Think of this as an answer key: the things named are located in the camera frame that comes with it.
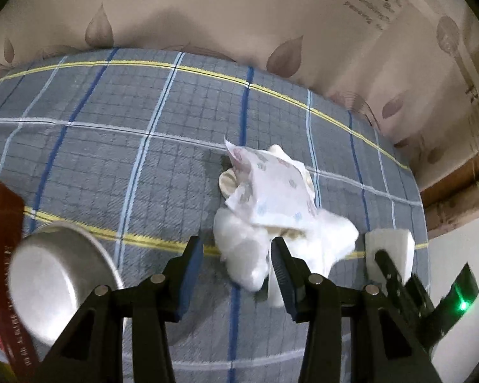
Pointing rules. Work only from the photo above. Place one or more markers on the steel bowl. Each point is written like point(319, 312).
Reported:
point(52, 279)

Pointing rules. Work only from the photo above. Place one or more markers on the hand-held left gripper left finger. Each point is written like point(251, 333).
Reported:
point(189, 279)

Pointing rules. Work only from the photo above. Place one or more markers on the wooden headboard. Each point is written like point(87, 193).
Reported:
point(459, 191)

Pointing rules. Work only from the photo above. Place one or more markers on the red and gold tin box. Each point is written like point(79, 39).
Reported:
point(8, 247)

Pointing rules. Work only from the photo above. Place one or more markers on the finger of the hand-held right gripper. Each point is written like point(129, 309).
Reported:
point(393, 273)

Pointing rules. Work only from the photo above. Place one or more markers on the white square pad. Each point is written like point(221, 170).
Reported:
point(399, 245)

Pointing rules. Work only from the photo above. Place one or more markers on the beige leaf print curtain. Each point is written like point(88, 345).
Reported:
point(183, 16)

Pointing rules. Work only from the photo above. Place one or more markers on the grey plaid bed sheet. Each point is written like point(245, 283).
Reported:
point(103, 147)

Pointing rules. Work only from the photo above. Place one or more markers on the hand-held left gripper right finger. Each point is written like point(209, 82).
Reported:
point(281, 279)

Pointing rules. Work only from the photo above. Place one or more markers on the cream scrunchie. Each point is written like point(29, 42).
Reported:
point(228, 181)

